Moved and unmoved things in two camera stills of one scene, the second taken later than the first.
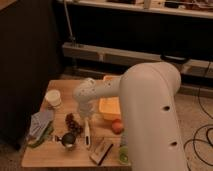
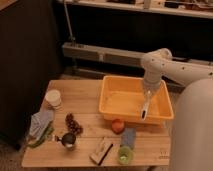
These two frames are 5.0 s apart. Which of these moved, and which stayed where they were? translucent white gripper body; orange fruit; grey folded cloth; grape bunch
Moved: translucent white gripper body
Stayed: grape bunch; grey folded cloth; orange fruit
